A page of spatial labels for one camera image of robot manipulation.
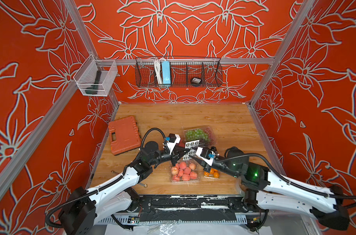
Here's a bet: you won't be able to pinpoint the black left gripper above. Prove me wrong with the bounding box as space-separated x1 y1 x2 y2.
148 147 190 168

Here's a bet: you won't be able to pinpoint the fruit sticker sheet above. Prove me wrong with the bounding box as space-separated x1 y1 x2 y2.
182 140 200 161

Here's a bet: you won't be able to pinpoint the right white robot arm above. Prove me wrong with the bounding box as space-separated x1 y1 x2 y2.
192 147 356 231

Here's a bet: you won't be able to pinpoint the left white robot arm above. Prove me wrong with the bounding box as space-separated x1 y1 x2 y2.
45 141 189 235

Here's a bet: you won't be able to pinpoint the clear box large peaches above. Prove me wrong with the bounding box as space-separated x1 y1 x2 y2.
170 160 199 183

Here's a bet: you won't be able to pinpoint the clear box of oranges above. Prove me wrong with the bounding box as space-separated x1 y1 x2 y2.
203 168 220 179

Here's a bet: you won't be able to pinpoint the clear box of grapes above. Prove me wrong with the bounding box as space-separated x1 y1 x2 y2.
183 126 217 146

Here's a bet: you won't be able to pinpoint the orange plastic tool case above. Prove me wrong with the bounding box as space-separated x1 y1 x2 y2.
108 116 141 156

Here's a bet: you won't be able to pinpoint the small black device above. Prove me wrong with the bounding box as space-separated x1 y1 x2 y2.
190 77 202 86

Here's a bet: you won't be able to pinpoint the light blue box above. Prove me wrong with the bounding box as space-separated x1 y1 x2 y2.
161 60 171 87

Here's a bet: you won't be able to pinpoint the black tool in bin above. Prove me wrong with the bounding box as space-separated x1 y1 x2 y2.
85 70 102 95

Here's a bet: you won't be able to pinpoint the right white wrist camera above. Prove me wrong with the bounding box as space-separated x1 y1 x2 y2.
194 147 216 167

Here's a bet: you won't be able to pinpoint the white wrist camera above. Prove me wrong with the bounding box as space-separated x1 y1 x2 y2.
164 133 181 154
194 147 216 167

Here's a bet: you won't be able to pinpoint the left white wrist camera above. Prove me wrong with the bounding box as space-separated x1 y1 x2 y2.
164 133 181 154

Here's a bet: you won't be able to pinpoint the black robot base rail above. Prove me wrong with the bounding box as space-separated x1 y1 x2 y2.
113 194 255 224

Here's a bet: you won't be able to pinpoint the black wire wall basket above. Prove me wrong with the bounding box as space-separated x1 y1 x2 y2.
135 56 223 88

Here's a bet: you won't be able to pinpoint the white cable bundle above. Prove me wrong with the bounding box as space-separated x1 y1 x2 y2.
153 58 163 86

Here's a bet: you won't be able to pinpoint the clear acrylic wall bin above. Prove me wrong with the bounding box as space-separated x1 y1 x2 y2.
74 55 118 97

